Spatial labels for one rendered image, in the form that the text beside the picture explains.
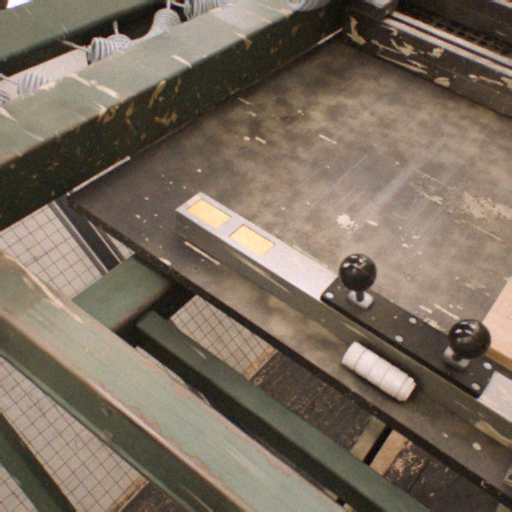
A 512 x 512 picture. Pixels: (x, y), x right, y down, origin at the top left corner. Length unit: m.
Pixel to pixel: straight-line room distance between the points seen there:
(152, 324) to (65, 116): 0.29
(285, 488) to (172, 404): 0.13
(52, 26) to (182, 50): 0.50
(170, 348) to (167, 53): 0.46
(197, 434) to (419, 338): 0.27
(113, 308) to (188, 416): 0.23
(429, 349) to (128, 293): 0.37
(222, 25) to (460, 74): 0.45
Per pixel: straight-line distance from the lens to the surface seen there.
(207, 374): 0.74
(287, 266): 0.73
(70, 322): 0.66
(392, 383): 0.68
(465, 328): 0.58
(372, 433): 1.95
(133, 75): 0.92
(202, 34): 1.04
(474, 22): 1.51
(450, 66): 1.23
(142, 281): 0.80
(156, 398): 0.60
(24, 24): 1.41
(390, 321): 0.70
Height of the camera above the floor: 1.68
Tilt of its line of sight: 9 degrees down
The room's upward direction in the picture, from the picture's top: 36 degrees counter-clockwise
